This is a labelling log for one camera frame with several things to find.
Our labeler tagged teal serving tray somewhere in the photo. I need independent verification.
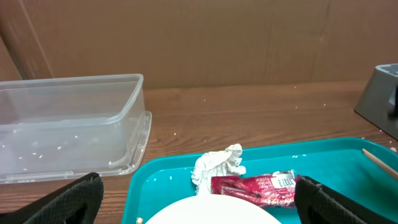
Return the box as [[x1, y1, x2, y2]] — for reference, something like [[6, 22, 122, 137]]
[[122, 138, 397, 223]]

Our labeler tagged red snack wrapper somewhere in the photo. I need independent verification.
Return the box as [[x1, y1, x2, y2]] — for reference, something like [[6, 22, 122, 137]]
[[211, 170, 297, 208]]

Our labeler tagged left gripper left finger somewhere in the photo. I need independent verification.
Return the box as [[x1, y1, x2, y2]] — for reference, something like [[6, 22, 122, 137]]
[[1, 172, 104, 224]]

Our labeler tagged crumpled white napkin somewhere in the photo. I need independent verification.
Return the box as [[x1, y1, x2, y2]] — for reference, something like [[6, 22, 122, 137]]
[[191, 144, 246, 195]]

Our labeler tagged wooden chopstick right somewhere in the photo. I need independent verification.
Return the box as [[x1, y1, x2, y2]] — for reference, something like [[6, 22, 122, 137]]
[[362, 149, 398, 180]]

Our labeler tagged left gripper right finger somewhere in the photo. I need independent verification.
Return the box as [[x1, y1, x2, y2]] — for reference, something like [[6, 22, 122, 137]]
[[294, 176, 397, 224]]

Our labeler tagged peanuts and rice food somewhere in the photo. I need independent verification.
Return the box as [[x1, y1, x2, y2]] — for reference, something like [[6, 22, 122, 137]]
[[136, 217, 144, 224]]

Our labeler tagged clear plastic bin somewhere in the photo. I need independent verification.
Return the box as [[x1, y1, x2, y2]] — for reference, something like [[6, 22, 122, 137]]
[[0, 73, 145, 184]]

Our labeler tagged white plate with food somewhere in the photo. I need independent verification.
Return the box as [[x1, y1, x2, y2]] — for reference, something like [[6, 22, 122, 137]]
[[146, 194, 280, 224]]

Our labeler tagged grey dishwasher rack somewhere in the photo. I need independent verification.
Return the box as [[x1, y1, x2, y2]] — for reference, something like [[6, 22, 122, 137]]
[[354, 63, 397, 139]]

